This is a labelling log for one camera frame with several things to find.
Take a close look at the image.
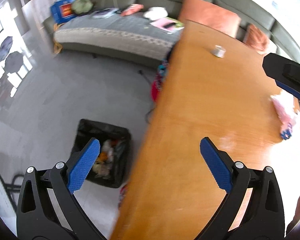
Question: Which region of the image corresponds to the pink bubble wrap bag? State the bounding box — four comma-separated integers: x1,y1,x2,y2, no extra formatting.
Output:
270,90,299,132

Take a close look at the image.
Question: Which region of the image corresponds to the clear plastic package on sofa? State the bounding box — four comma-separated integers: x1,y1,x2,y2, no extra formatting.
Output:
91,8,121,19

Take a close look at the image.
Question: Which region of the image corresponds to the grey quilted sofa cover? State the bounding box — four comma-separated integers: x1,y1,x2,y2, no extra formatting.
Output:
54,12,182,60

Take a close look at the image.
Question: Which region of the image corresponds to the patterned red blue blanket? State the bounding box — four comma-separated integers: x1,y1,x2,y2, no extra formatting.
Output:
151,60,168,102

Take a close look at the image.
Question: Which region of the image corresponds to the grey open umbrella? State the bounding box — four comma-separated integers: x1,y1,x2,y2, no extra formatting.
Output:
4,51,24,73

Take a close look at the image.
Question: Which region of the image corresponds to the white plush toy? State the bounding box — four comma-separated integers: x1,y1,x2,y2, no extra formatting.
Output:
143,7,168,21

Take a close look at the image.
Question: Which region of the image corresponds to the small orange cushion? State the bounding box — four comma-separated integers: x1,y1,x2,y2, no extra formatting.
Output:
243,24,270,55

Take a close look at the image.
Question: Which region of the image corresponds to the white tape spool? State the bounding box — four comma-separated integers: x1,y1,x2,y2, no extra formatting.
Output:
211,45,226,58

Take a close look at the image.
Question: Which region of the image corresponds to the blue shopping bag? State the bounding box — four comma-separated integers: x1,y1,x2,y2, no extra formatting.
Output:
50,0,77,24

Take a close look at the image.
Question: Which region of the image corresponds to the purple toy block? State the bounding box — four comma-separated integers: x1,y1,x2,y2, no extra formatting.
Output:
280,123,293,140

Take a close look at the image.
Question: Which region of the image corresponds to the large orange cushion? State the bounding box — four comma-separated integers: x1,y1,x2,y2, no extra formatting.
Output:
178,0,241,38

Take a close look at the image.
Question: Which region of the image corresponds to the black power cable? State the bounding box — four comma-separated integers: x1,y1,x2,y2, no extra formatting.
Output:
139,69,157,124

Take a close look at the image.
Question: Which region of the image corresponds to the black trash bin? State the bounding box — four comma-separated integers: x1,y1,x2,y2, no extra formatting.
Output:
71,119,131,189

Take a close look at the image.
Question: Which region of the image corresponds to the blue open umbrella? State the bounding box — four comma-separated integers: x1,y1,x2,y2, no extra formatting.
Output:
0,36,13,62

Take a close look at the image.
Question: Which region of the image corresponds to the pink plush toy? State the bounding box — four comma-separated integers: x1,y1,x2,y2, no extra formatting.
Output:
120,4,144,17

